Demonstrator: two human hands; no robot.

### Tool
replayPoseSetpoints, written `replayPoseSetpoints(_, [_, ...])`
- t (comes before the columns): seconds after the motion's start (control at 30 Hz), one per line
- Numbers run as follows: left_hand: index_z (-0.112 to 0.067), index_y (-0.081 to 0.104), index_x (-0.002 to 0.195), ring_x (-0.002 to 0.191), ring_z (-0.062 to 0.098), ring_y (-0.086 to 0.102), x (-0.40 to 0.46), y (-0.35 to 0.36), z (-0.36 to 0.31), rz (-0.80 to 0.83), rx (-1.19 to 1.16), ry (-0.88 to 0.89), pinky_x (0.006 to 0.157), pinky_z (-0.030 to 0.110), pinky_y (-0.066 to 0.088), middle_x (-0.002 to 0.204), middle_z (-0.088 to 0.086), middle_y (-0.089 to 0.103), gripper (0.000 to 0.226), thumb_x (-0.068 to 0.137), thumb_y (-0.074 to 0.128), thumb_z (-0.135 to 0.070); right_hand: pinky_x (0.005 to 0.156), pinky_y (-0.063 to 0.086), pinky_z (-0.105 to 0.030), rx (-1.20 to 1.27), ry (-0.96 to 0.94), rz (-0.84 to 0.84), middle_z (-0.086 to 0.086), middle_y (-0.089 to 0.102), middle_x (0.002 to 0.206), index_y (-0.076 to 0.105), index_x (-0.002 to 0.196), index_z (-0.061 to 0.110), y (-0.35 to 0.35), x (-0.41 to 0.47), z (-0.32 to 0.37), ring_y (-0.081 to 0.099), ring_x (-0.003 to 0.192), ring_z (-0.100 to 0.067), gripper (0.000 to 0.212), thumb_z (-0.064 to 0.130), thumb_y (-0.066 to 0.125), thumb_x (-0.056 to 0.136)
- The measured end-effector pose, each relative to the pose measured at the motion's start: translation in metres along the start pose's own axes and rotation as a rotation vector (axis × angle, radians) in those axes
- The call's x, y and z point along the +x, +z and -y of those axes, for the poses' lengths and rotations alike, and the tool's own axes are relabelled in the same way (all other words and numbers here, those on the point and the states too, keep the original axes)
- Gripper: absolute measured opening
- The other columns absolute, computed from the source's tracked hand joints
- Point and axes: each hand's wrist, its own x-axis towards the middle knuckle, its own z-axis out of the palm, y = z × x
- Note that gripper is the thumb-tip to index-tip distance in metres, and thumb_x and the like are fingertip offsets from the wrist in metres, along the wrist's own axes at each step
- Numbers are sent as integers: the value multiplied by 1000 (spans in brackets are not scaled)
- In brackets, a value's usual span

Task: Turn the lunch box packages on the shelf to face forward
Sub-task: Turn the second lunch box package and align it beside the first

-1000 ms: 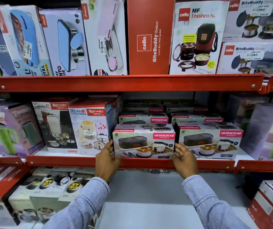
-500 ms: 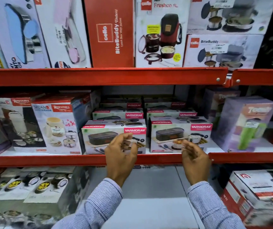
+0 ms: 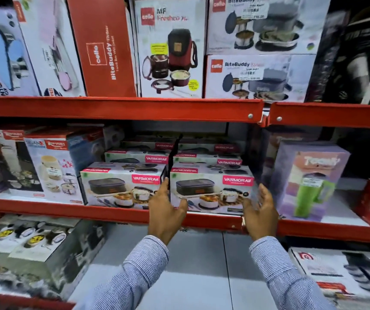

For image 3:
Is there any person's right hand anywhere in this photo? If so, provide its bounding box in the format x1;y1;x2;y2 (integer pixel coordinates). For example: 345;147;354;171
242;183;280;242

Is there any person's left hand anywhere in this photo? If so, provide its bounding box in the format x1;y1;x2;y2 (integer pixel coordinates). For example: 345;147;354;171
148;177;189;246

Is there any white lunch box carton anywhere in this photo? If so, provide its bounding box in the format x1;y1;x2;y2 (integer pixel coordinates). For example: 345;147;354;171
170;163;257;217

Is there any person's right forearm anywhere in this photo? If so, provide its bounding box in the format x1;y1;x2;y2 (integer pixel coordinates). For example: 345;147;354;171
249;236;334;310

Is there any person's left forearm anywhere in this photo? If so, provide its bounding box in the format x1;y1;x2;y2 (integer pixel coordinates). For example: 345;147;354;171
90;235;170;310

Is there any black shelf divider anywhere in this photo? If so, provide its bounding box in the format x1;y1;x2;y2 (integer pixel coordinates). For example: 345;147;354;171
167;134;184;182

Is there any grey metal shelf board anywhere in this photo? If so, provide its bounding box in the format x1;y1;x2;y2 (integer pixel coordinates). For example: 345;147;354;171
67;223;290;310

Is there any stack of white cartons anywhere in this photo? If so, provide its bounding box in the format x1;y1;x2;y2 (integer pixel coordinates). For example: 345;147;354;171
80;139;244;209

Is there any purple carton with green mug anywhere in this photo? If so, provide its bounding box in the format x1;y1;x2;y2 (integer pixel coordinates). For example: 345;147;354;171
270;141;351;222

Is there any short red shelf beam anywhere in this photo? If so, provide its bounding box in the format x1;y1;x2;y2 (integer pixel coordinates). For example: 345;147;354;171
267;102;370;130
277;219;370;245

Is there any long red shelf beam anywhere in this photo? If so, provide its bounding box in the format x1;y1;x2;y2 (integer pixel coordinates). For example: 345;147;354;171
0;197;245;232
0;96;265;123

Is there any blue carton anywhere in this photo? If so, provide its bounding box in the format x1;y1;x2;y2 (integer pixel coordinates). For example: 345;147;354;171
67;128;107;175

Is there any white carton with black containers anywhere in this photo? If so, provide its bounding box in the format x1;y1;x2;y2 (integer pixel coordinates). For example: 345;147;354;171
288;246;370;310

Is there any carton with cream lunch containers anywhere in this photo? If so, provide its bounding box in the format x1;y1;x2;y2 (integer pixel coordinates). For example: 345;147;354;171
23;135;86;204

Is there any carton with grey lunch bag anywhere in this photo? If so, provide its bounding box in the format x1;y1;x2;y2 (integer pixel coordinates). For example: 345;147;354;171
207;0;331;56
204;54;317;103

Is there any grey carton with yellow bowls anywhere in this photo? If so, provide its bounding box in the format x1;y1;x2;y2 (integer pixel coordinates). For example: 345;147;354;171
0;215;109;301

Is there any carton with maroon lunch bag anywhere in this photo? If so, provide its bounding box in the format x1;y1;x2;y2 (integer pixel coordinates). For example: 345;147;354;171
133;0;208;99

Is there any dark narrow carton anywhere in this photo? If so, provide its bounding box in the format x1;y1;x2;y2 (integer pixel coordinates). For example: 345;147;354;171
305;10;350;102

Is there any red label steel tiffin carton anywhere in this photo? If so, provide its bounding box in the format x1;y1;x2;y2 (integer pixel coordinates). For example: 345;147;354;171
0;127;44;195

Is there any red lunch box carton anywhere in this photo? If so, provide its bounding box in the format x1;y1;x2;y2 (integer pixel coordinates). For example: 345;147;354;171
66;0;137;98

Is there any black bottle carton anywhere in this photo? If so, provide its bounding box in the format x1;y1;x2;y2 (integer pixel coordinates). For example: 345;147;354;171
323;11;370;105

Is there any pale pink carton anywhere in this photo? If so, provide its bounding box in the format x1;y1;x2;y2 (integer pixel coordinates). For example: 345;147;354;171
12;0;86;97

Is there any lavender appliance carton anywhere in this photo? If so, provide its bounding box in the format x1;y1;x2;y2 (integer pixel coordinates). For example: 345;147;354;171
0;7;41;97

